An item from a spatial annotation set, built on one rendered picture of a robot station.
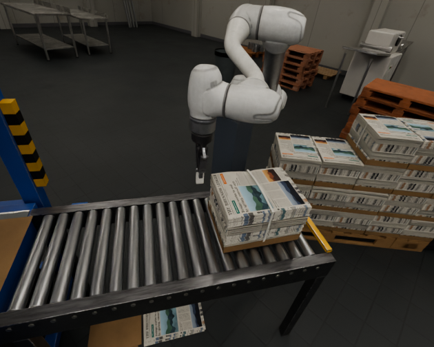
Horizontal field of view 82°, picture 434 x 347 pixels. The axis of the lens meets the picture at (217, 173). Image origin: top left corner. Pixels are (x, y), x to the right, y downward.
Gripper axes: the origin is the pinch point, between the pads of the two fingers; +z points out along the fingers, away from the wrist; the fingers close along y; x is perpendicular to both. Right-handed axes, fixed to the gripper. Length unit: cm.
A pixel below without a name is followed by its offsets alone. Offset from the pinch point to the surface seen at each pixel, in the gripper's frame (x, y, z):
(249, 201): -20.2, -7.2, 10.0
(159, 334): 22, -12, 112
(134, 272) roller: 28.1, -16.6, 32.8
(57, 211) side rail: 64, 23, 33
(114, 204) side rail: 38, 24, 33
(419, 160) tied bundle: -155, 25, 22
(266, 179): -33.5, 5.8, 10.1
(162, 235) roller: 16.2, 0.0, 32.9
